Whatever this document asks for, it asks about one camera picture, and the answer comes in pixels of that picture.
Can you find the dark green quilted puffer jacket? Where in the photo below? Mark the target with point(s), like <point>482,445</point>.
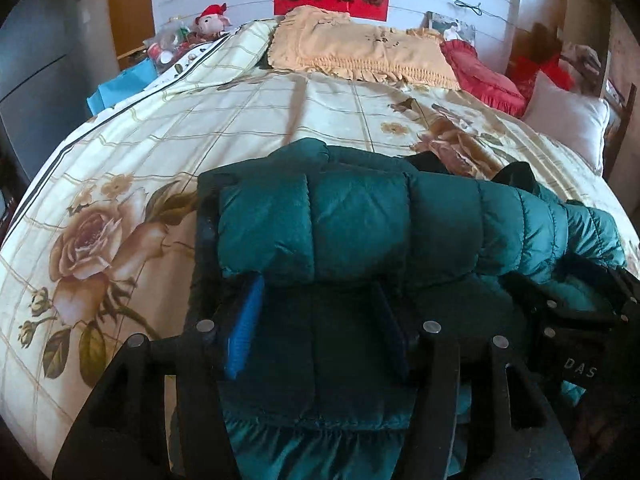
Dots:
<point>357,251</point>

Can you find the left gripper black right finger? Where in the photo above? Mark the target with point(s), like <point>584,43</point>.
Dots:
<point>479,414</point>

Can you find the white pillow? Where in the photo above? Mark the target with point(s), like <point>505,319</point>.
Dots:
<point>579,122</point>

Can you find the red heart cushion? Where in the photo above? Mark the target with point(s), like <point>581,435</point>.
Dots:
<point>493,89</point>

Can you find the plush toy with red hat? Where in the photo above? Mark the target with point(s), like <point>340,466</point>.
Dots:
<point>212,22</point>

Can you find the yellow ruffled pillow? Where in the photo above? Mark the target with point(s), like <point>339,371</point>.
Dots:
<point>309,39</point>

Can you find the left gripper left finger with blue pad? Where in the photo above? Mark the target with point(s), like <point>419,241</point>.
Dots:
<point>120,431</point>

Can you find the blue paper bag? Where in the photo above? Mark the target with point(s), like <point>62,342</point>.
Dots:
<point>128,83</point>

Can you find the grey refrigerator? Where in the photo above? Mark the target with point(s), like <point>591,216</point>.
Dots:
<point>43,84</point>

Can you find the framed photo on headboard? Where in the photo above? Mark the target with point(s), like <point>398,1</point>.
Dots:
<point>451,28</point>

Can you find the floral cream bed quilt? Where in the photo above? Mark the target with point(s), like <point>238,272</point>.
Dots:
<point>101,246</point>

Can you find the wooden chair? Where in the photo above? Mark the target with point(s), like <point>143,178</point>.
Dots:
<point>597,80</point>

